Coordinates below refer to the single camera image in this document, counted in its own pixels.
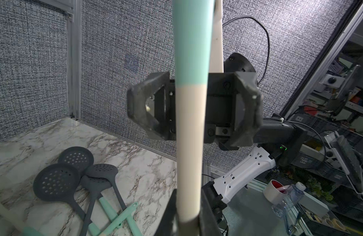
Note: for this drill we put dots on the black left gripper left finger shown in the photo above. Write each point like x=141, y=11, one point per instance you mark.
x=168, y=225

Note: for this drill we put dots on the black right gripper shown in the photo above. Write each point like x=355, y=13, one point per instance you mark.
x=234, y=109

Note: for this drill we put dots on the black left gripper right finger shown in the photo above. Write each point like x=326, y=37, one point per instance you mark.
x=207, y=221

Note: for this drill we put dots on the cream skimmer mint handle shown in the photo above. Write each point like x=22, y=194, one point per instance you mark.
x=192, y=29

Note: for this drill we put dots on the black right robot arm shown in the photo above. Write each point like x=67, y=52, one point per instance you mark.
x=277, y=143

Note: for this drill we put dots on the grey skimmer right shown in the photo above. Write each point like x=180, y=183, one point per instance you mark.
x=109, y=172

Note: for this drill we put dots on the grey skimmer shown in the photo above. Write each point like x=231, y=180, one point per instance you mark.
x=95, y=186
x=79, y=157
x=58, y=183
x=109, y=172

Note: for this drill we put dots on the grey skimmer front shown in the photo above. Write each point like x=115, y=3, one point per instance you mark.
x=95, y=186

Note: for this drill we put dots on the grey skimmer back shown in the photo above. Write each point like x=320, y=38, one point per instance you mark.
x=79, y=157

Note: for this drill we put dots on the grey skimmer left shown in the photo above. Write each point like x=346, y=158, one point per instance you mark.
x=58, y=183

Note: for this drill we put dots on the white tape roll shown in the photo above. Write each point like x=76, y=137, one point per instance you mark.
x=275, y=192

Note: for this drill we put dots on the clear plastic bottle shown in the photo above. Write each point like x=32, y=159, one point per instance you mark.
x=294, y=193

